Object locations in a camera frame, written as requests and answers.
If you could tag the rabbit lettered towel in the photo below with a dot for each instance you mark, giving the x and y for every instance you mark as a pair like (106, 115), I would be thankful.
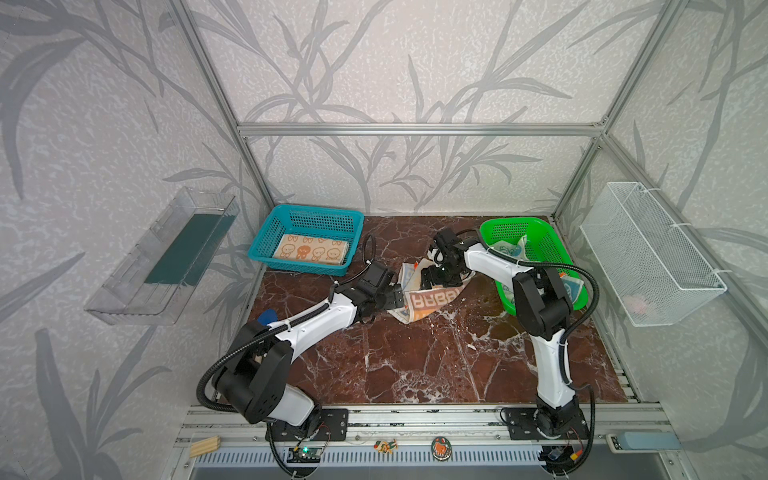
(421, 302)

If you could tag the clear acrylic wall shelf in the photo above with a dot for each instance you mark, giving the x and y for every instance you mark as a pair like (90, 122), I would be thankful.
(153, 284)

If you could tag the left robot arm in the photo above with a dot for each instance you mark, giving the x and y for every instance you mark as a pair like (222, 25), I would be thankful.
(251, 378)

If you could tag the blue handled tool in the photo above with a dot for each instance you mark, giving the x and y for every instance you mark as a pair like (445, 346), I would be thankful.
(267, 317)

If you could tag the wooden block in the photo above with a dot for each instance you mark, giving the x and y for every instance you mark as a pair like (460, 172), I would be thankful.
(205, 446)

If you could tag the round orange sticker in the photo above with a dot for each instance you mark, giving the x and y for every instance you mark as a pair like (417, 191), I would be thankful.
(441, 449)

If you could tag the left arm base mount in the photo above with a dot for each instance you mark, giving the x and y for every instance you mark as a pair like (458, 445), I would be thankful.
(323, 424)

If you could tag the teal patterned towel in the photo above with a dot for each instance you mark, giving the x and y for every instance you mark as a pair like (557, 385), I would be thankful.
(522, 251)

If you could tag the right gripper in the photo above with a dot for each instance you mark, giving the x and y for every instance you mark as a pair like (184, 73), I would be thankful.
(438, 277)

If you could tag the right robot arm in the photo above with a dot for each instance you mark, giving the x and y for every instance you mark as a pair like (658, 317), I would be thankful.
(543, 308)

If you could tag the teal plastic basket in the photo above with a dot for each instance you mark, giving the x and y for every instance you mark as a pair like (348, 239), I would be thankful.
(328, 223)

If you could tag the aluminium frame rail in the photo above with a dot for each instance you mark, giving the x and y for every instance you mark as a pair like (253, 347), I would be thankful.
(248, 130)

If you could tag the pink object in wire basket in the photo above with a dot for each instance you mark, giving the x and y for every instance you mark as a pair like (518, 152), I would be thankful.
(636, 305)

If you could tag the white wire mesh basket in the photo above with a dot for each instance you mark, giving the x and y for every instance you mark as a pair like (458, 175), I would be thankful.
(643, 251)

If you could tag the orange rabbit towel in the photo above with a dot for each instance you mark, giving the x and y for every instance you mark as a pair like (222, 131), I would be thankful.
(308, 249)

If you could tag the green plastic basket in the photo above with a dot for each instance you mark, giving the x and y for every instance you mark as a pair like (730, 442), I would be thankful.
(546, 244)

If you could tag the right circuit board with wires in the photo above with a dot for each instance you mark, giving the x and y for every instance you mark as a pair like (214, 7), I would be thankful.
(561, 455)

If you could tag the left green circuit board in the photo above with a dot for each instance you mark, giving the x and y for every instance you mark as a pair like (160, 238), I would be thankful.
(304, 455)

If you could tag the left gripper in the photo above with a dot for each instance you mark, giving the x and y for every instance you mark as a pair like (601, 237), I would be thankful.
(389, 293)

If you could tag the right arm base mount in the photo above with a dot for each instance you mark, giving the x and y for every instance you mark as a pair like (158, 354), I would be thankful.
(528, 423)

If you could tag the small orange green trinket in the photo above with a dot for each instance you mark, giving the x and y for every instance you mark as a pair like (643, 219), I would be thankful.
(386, 447)

